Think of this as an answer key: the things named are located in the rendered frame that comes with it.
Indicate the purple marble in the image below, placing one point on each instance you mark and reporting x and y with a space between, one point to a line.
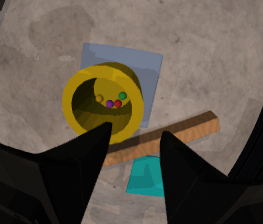
110 104

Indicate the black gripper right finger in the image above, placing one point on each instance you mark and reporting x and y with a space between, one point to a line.
196 192

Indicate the yellow cup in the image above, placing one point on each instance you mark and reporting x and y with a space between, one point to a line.
83 112

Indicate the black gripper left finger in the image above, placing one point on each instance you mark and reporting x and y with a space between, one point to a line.
63 177

